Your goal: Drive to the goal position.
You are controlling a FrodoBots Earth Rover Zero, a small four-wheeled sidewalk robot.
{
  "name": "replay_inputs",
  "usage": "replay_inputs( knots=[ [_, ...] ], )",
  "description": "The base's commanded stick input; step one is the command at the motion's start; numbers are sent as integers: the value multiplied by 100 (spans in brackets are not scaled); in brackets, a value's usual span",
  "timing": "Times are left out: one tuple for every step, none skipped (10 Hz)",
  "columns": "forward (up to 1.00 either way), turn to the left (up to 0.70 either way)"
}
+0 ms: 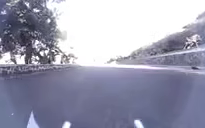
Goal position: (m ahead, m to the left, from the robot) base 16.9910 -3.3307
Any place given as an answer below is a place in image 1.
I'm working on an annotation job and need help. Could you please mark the grey asphalt road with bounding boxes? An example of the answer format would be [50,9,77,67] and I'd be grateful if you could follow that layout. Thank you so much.
[0,64,205,128]

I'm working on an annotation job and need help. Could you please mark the bushy hillside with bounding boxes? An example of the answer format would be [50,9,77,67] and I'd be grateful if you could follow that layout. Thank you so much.
[106,9,205,64]

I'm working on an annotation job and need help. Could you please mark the row of trees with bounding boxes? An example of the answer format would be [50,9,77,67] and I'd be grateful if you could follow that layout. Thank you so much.
[0,0,78,66]

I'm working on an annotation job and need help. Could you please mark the grey stone retaining wall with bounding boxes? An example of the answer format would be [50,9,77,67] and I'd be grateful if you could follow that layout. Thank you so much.
[116,48,205,68]

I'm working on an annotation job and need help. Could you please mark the low stone wall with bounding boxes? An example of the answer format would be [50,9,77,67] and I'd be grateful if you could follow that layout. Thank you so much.
[0,63,80,79]

